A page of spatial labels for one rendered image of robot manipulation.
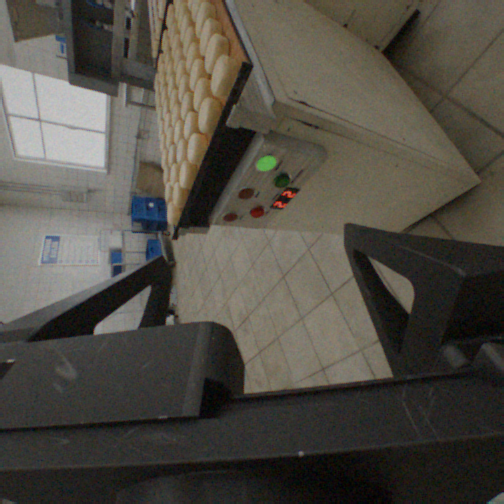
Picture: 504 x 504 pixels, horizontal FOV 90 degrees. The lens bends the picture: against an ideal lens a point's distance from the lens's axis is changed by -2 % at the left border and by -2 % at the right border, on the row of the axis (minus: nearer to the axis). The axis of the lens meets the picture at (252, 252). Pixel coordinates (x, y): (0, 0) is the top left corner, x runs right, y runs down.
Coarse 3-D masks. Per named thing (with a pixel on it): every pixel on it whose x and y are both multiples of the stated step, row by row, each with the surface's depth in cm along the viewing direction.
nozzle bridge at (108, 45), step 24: (72, 0) 72; (120, 0) 75; (72, 24) 75; (120, 24) 80; (72, 48) 80; (96, 48) 88; (120, 48) 86; (72, 72) 86; (96, 72) 91; (120, 72) 98; (144, 72) 105
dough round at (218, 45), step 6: (216, 36) 35; (222, 36) 36; (210, 42) 37; (216, 42) 35; (222, 42) 35; (228, 42) 36; (210, 48) 37; (216, 48) 35; (222, 48) 35; (228, 48) 36; (210, 54) 37; (216, 54) 35; (222, 54) 36; (228, 54) 36; (210, 60) 37; (216, 60) 36; (210, 66) 37; (210, 72) 38
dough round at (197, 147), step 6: (192, 138) 44; (198, 138) 42; (204, 138) 43; (192, 144) 43; (198, 144) 42; (204, 144) 42; (192, 150) 43; (198, 150) 42; (204, 150) 43; (192, 156) 43; (198, 156) 43; (192, 162) 44; (198, 162) 44
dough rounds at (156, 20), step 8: (152, 0) 99; (160, 0) 79; (152, 8) 97; (160, 8) 78; (152, 16) 95; (160, 16) 78; (152, 24) 92; (160, 24) 80; (152, 32) 91; (160, 32) 81; (152, 40) 90; (152, 48) 91
